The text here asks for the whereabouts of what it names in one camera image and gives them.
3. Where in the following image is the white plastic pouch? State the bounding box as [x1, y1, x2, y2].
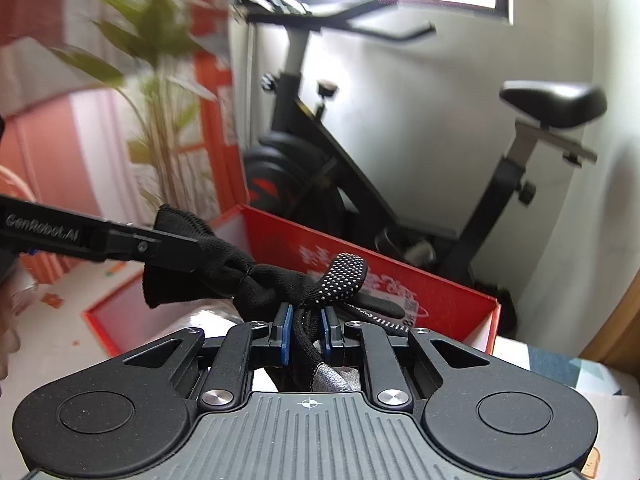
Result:
[163, 306, 361, 392]

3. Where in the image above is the black dotted grip glove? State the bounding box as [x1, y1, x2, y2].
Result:
[142, 205, 408, 392]

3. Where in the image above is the left hand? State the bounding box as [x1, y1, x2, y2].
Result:
[0, 273, 38, 380]

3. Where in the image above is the printed white table mat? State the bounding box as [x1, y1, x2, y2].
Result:
[1, 263, 639, 479]

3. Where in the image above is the pink orange printed curtain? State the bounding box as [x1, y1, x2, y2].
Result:
[0, 0, 252, 286]

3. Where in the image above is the black exercise bike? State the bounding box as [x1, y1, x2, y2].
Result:
[226, 0, 609, 338]

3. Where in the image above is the brown wooden door frame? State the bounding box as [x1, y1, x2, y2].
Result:
[579, 240, 639, 377]

